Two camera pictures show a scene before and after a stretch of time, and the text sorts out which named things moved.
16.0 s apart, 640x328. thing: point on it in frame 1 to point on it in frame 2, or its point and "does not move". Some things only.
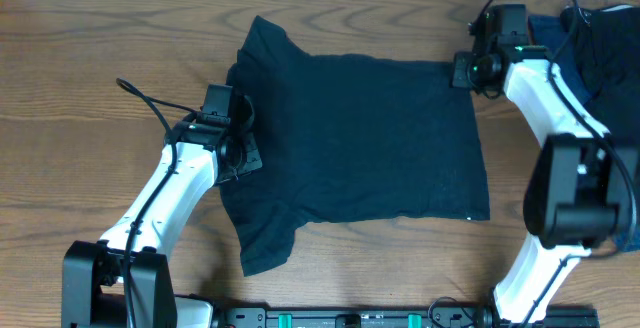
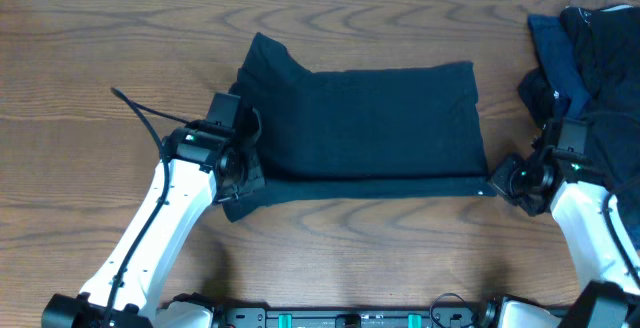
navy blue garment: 548,33 does not move
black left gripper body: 248,155 to 248,155
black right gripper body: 461,71 to 507,183
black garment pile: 607,43 does not move
